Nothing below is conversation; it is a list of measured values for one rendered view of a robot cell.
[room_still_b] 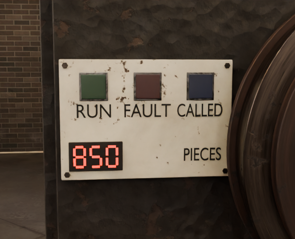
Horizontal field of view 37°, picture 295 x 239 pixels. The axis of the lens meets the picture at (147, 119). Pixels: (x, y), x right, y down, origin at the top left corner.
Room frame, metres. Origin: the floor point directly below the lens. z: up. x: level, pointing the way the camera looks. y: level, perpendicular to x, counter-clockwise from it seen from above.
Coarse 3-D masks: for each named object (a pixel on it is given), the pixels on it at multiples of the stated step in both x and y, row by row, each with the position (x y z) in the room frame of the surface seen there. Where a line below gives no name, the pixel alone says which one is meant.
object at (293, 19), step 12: (288, 24) 0.61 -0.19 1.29; (276, 36) 0.60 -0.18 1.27; (264, 48) 0.60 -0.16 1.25; (252, 60) 0.61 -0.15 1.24; (252, 72) 0.60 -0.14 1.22; (240, 84) 0.61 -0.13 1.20; (240, 96) 0.60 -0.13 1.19; (240, 108) 0.60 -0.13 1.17; (228, 132) 0.60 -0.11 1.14; (228, 144) 0.60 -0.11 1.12; (228, 156) 0.60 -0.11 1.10; (228, 168) 0.60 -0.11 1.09; (240, 192) 0.60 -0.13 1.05; (240, 204) 0.60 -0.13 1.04; (240, 216) 0.61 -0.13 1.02; (252, 228) 0.60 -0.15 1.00
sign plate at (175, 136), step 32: (64, 64) 0.64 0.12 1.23; (96, 64) 0.65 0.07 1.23; (128, 64) 0.65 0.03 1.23; (160, 64) 0.66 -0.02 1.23; (192, 64) 0.66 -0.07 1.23; (224, 64) 0.67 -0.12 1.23; (64, 96) 0.64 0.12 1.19; (128, 96) 0.65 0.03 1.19; (160, 96) 0.65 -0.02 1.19; (224, 96) 0.67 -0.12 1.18; (64, 128) 0.64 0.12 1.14; (96, 128) 0.65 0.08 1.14; (128, 128) 0.65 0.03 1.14; (160, 128) 0.66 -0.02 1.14; (192, 128) 0.66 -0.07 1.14; (224, 128) 0.67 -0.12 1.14; (64, 160) 0.64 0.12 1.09; (96, 160) 0.64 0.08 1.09; (128, 160) 0.65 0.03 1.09; (160, 160) 0.66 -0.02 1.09; (192, 160) 0.66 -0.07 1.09; (224, 160) 0.67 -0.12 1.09
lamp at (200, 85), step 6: (192, 78) 0.66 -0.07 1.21; (198, 78) 0.66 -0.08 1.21; (204, 78) 0.66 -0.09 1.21; (210, 78) 0.66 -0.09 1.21; (192, 84) 0.66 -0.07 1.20; (198, 84) 0.66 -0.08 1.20; (204, 84) 0.66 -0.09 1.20; (210, 84) 0.66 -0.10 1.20; (192, 90) 0.66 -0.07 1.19; (198, 90) 0.66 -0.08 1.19; (204, 90) 0.66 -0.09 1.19; (210, 90) 0.66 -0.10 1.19; (192, 96) 0.66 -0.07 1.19; (198, 96) 0.66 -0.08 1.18; (204, 96) 0.66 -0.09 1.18; (210, 96) 0.66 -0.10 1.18
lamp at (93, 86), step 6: (84, 78) 0.64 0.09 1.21; (90, 78) 0.64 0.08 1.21; (96, 78) 0.64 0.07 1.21; (102, 78) 0.64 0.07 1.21; (84, 84) 0.64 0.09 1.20; (90, 84) 0.64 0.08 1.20; (96, 84) 0.64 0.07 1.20; (102, 84) 0.64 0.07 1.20; (84, 90) 0.64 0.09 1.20; (90, 90) 0.64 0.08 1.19; (96, 90) 0.64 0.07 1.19; (102, 90) 0.64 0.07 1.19; (84, 96) 0.64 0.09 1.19; (90, 96) 0.64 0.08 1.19; (96, 96) 0.64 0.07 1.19; (102, 96) 0.64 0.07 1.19
